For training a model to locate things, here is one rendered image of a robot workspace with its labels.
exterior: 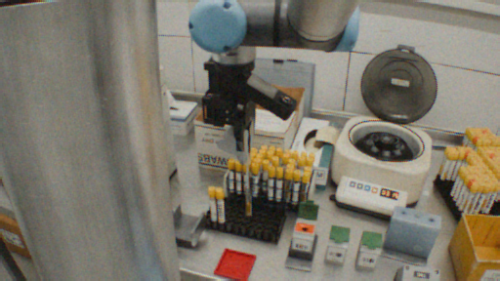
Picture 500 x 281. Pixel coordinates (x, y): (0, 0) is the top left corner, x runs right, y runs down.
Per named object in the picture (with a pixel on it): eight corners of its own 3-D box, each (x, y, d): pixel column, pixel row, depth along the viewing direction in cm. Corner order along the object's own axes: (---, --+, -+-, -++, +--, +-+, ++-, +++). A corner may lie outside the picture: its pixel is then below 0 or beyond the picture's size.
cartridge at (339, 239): (323, 262, 71) (328, 240, 68) (327, 246, 75) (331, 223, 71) (343, 266, 70) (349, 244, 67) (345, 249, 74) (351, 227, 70)
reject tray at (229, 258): (213, 274, 69) (213, 271, 68) (225, 250, 74) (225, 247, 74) (246, 283, 67) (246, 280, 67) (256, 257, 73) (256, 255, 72)
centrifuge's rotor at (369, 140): (347, 169, 89) (351, 145, 86) (359, 140, 101) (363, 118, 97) (407, 184, 84) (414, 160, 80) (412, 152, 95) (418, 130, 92)
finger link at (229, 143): (221, 159, 74) (219, 119, 69) (249, 164, 72) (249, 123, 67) (215, 168, 71) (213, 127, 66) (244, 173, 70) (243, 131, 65)
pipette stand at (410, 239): (380, 256, 72) (391, 221, 67) (385, 233, 78) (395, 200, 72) (425, 267, 69) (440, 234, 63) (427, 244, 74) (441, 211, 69)
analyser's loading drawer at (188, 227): (112, 222, 77) (107, 206, 75) (128, 205, 83) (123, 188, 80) (194, 246, 72) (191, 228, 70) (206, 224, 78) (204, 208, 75)
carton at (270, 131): (195, 168, 99) (190, 119, 91) (230, 119, 123) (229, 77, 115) (283, 183, 93) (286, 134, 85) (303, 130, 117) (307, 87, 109)
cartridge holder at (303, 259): (284, 266, 70) (285, 255, 69) (293, 235, 78) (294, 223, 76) (311, 272, 69) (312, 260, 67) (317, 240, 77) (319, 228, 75)
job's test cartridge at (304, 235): (290, 255, 71) (292, 233, 68) (295, 238, 75) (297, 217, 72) (310, 259, 70) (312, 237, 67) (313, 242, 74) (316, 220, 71)
